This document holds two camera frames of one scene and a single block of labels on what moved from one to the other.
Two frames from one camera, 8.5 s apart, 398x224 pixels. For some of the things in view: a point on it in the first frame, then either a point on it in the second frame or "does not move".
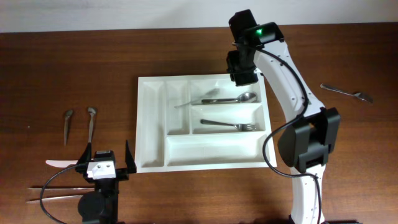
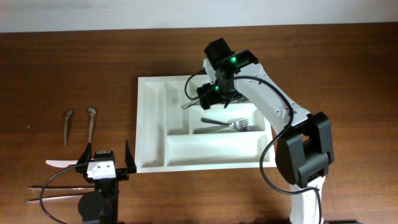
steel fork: [362, 96] -> [232, 127]
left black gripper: [123, 173] does not move
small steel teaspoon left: [68, 114] does not move
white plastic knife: [60, 163] does not move
